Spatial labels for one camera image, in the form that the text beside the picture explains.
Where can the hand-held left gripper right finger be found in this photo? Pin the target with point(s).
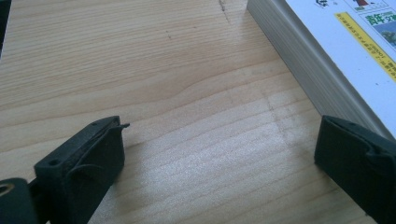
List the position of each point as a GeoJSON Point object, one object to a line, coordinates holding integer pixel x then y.
{"type": "Point", "coordinates": [361, 174]}

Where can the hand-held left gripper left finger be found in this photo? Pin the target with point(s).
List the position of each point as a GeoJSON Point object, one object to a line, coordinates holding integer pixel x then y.
{"type": "Point", "coordinates": [77, 174]}

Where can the white book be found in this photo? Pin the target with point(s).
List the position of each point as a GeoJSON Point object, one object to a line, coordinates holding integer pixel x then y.
{"type": "Point", "coordinates": [342, 46]}

